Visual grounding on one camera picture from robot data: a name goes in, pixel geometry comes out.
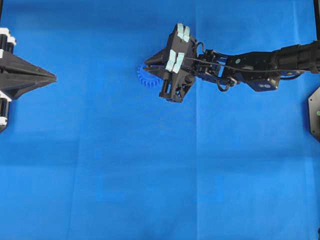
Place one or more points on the blue table cloth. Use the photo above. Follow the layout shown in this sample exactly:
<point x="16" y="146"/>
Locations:
<point x="99" y="156"/>

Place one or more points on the black aluminium frame rail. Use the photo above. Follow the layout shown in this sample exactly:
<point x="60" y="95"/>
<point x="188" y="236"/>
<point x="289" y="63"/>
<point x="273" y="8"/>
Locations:
<point x="316" y="5"/>

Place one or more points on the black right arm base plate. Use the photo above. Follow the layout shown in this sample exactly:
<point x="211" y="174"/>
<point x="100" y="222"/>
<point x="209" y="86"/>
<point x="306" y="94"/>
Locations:
<point x="314" y="114"/>

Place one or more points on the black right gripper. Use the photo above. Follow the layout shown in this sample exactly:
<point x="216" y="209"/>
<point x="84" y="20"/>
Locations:
<point x="174" y="64"/>

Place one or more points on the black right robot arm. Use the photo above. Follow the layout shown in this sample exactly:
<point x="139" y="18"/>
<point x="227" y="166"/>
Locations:
<point x="260" y="70"/>

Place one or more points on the blue plastic gear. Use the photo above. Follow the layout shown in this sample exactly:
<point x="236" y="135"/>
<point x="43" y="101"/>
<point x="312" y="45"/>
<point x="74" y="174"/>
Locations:
<point x="147" y="79"/>

